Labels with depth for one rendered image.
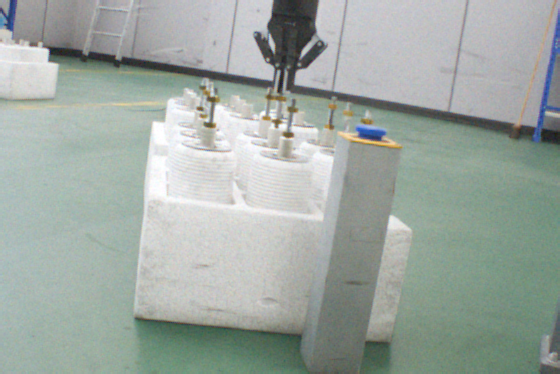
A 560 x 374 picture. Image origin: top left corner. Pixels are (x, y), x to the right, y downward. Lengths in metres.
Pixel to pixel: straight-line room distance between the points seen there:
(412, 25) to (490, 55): 0.82
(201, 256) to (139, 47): 7.67
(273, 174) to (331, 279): 0.20
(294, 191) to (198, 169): 0.14
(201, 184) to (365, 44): 6.68
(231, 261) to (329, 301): 0.17
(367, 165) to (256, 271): 0.25
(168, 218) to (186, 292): 0.11
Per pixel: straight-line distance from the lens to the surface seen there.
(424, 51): 7.60
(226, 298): 1.10
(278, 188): 1.10
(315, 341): 1.01
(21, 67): 3.74
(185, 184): 1.09
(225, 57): 8.21
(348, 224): 0.96
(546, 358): 1.23
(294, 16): 1.23
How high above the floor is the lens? 0.41
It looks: 9 degrees down
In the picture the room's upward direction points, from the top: 9 degrees clockwise
